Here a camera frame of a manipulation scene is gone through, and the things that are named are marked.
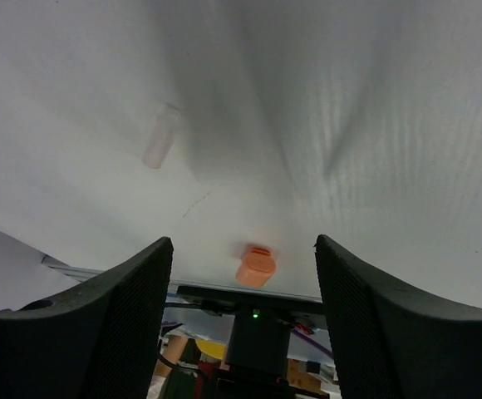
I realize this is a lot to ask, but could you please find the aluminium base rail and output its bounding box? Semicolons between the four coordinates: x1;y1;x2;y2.
42;255;322;304

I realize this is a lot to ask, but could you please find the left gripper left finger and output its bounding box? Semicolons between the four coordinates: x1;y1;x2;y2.
0;237;174;398

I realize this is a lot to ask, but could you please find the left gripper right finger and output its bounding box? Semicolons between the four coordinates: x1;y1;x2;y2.
315;234;482;398

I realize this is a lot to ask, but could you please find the pink transparent pen cap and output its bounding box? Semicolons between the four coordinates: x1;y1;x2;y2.
142;104;183;170

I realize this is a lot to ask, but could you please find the orange marker cap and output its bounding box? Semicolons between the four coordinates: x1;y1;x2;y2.
235;243;278;288

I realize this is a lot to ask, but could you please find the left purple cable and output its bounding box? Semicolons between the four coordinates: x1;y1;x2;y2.
290;328;333;354

